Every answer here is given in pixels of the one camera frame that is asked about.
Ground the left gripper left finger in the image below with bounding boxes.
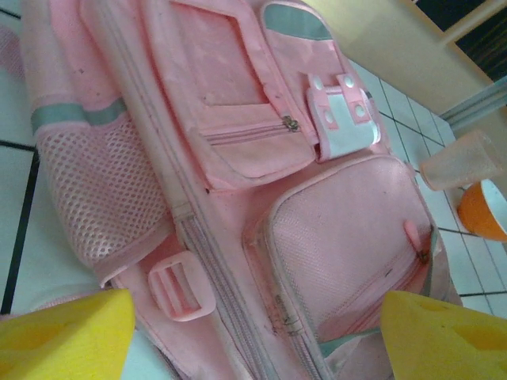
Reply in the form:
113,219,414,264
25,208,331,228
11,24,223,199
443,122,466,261
0,287,136,380

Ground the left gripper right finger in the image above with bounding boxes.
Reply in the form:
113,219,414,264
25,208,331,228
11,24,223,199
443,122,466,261
379,290,507,380

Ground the pink backpack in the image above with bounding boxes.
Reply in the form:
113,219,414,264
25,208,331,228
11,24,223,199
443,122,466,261
15,0,464,380

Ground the orange white bowl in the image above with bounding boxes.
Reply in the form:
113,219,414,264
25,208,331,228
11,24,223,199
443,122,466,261
457,178,507,242

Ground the pink plastic cup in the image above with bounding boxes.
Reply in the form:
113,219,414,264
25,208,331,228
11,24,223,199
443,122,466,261
419,129,504,192

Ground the aluminium frame post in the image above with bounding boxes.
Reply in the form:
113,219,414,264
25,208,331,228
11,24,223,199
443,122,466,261
438,74,507,134

